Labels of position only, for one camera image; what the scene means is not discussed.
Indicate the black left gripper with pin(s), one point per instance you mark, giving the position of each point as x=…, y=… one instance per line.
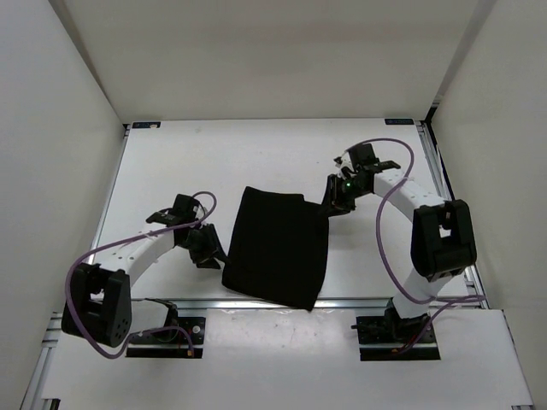
x=203, y=259

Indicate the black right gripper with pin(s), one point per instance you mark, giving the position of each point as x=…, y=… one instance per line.
x=330, y=198

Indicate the black skirt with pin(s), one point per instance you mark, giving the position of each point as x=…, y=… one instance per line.
x=278, y=250

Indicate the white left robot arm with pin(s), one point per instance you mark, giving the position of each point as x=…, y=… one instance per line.
x=98, y=305

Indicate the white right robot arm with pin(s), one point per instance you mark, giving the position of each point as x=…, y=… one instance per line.
x=442, y=242

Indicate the blue right corner label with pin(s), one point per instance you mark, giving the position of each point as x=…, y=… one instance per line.
x=399, y=122

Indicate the blue corner label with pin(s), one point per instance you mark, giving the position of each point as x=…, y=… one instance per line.
x=399, y=122
x=146, y=124

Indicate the white front cover board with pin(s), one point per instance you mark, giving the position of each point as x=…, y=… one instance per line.
x=268, y=359

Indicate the blue left corner label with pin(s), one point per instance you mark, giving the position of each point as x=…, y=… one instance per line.
x=146, y=124

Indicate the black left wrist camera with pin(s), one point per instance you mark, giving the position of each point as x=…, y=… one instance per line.
x=183, y=211

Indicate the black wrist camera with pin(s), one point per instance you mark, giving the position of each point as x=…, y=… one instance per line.
x=362, y=158
x=183, y=211

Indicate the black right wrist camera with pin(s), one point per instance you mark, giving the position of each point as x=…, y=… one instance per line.
x=362, y=158

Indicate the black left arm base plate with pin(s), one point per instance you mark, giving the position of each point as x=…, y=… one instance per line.
x=164, y=332

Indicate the aluminium right frame rail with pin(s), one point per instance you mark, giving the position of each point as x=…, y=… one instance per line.
x=442, y=184

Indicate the aluminium frame rail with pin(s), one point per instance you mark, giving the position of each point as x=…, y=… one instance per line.
x=95, y=163
x=442, y=184

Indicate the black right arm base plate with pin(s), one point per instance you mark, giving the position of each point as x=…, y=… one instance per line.
x=401, y=340

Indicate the aluminium left frame rail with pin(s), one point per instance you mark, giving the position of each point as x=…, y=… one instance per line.
x=95, y=163

